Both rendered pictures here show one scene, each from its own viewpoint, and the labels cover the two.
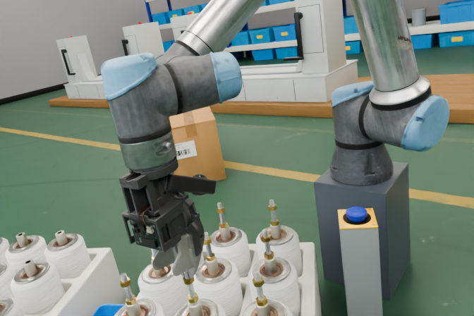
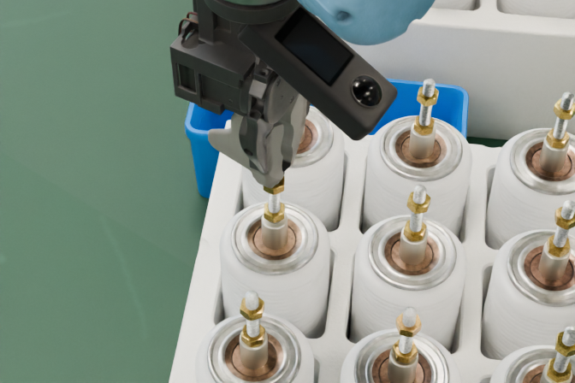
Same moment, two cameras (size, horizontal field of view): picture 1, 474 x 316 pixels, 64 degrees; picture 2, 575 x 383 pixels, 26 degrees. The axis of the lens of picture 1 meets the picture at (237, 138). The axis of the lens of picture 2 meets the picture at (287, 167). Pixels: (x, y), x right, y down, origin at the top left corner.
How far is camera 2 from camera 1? 0.80 m
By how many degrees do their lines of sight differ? 72
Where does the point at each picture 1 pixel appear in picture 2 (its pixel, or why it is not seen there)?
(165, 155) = not seen: outside the picture
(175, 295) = (382, 202)
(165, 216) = (191, 58)
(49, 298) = not seen: outside the picture
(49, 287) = not seen: outside the picture
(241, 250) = (516, 315)
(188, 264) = (243, 160)
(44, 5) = not seen: outside the picture
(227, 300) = (363, 303)
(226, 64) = not seen: outside the picture
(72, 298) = (435, 27)
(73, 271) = not seen: outside the picture
